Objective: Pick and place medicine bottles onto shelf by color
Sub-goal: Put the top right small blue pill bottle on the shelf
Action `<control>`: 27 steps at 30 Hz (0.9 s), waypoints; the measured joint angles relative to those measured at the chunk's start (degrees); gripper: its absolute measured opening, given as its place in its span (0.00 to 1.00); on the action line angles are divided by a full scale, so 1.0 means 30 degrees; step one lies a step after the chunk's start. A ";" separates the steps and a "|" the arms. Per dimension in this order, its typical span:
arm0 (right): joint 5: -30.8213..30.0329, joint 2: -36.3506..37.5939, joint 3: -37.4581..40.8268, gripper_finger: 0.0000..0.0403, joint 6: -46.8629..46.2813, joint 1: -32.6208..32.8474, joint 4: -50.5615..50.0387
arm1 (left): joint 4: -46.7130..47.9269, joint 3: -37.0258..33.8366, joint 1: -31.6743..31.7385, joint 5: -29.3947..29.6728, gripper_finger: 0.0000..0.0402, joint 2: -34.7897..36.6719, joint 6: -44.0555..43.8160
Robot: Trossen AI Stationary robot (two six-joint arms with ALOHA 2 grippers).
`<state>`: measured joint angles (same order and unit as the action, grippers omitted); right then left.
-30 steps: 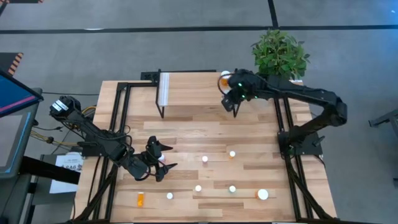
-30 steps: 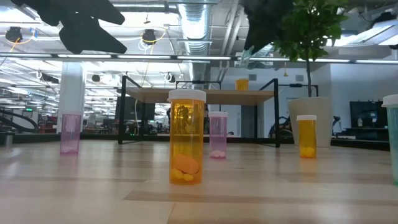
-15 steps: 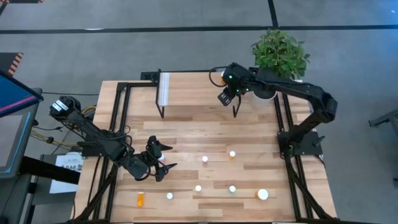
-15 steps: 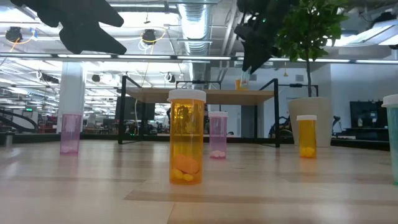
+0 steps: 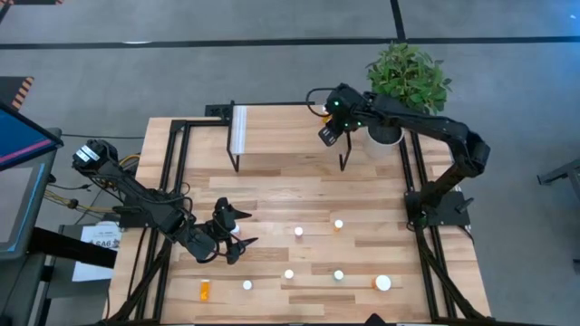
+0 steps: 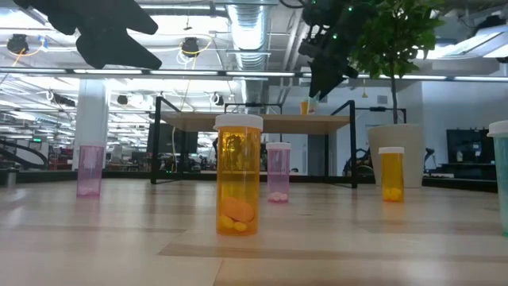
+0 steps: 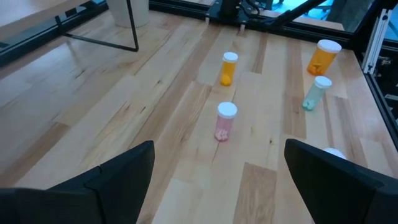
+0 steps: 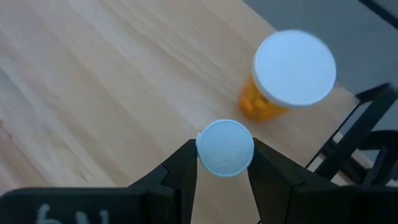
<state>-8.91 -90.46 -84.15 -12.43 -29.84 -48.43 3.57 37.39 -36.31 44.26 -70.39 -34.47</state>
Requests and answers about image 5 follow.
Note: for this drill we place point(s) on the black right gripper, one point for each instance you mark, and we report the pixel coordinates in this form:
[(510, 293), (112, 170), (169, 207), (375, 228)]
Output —
[(346, 108)]

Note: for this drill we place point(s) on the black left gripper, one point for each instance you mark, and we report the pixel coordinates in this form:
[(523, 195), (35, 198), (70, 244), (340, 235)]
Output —
[(208, 242)]

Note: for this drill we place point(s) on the pink medicine bottle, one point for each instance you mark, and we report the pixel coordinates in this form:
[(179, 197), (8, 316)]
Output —
[(247, 284), (298, 231), (235, 230)]

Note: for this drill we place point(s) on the small orange medicine bottle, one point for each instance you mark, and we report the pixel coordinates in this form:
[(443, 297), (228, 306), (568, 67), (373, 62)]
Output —
[(338, 223), (205, 292), (288, 274)]

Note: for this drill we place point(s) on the teal green medicine bottle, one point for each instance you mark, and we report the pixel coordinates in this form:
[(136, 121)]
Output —
[(338, 275)]

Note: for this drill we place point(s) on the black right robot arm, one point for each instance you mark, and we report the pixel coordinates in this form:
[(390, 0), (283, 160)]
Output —
[(435, 127)]

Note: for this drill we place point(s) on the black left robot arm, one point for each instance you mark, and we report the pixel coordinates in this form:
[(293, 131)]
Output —
[(136, 192)]

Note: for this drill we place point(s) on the green plant in white pot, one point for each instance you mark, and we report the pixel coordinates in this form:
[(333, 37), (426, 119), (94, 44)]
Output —
[(408, 77)]

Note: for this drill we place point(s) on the black power strip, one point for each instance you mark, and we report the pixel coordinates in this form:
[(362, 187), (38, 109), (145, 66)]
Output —
[(216, 111)]

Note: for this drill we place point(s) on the white paper sign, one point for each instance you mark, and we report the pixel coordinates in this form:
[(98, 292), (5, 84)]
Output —
[(102, 235)]

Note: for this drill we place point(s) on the black stand beam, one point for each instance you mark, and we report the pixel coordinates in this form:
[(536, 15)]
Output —
[(68, 244)]

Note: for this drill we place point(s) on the grey panel with teal edge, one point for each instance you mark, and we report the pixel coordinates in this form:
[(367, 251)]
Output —
[(18, 204)]

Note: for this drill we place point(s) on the grey metal stand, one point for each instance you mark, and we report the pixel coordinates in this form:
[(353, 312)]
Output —
[(564, 174)]

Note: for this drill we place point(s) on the blue screen monitor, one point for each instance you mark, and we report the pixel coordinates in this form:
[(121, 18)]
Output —
[(22, 136)]

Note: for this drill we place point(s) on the black orange striped floor marker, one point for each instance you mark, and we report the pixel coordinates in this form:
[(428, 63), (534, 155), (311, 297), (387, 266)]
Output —
[(31, 2), (22, 93)]

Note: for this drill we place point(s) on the wooden shelf black metal frame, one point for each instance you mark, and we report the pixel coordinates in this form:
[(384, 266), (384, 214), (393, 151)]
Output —
[(281, 131)]

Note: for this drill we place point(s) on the black aluminium table frame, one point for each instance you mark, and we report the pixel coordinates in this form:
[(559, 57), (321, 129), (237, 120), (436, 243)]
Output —
[(178, 123)]

